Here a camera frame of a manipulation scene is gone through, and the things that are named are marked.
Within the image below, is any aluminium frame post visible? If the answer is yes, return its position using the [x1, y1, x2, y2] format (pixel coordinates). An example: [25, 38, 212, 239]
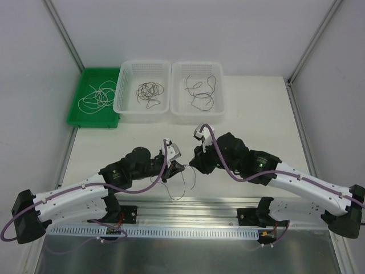
[287, 0, 344, 86]
[42, 0, 85, 73]

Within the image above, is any white plastic basket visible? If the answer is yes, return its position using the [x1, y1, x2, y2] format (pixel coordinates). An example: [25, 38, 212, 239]
[113, 60, 171, 123]
[170, 62, 226, 125]

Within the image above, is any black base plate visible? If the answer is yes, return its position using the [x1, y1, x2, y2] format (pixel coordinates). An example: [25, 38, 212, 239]
[114, 205, 138, 224]
[237, 208, 261, 227]

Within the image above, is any green plastic tray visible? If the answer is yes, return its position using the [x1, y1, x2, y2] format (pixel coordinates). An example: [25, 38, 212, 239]
[66, 67, 120, 128]

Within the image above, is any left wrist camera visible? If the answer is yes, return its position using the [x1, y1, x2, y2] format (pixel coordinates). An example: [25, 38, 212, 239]
[161, 139, 181, 166]

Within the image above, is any left aluminium frame post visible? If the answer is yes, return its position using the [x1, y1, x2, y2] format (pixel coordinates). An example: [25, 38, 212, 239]
[42, 0, 85, 73]

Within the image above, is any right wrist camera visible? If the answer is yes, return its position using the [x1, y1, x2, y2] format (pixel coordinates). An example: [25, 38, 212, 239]
[193, 123, 214, 153]

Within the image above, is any aluminium mounting rail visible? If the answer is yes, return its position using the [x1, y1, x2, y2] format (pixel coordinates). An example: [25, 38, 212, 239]
[35, 195, 323, 229]

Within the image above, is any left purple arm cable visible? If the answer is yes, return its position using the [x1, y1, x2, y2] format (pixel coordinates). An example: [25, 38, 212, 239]
[1, 139, 169, 243]

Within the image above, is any purple white wire bundle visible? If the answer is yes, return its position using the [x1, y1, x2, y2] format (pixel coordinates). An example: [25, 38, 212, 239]
[149, 164, 197, 201]

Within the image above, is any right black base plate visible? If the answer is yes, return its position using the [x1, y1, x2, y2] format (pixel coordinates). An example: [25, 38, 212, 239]
[237, 208, 261, 227]

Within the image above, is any left white plastic basket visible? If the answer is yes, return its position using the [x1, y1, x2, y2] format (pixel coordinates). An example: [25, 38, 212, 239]
[113, 60, 171, 123]

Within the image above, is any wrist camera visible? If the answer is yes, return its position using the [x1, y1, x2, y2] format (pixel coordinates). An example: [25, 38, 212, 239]
[193, 123, 214, 153]
[161, 139, 181, 166]

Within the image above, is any right white plastic basket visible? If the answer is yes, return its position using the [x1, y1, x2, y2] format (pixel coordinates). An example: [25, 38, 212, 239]
[170, 62, 226, 125]

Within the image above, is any right aluminium frame post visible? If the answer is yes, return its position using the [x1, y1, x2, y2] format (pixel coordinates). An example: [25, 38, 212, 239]
[287, 0, 344, 86]

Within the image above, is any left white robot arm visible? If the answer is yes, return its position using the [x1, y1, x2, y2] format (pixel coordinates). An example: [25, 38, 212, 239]
[11, 143, 184, 244]

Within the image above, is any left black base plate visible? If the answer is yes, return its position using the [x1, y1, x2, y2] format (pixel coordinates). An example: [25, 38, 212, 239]
[114, 205, 138, 224]

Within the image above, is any brown wire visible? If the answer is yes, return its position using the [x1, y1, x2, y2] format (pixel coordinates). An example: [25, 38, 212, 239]
[135, 82, 160, 102]
[142, 82, 165, 99]

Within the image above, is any white slotted cable duct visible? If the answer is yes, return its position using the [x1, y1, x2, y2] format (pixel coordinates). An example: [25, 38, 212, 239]
[47, 225, 259, 240]

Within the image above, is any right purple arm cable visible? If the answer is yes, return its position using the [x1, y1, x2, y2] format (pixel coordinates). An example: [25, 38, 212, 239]
[198, 123, 365, 209]

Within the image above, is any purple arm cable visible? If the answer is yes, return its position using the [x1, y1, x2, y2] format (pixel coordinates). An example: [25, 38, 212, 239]
[198, 123, 365, 209]
[1, 139, 169, 243]

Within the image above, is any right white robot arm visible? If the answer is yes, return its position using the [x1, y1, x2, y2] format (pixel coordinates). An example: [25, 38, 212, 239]
[189, 127, 364, 239]

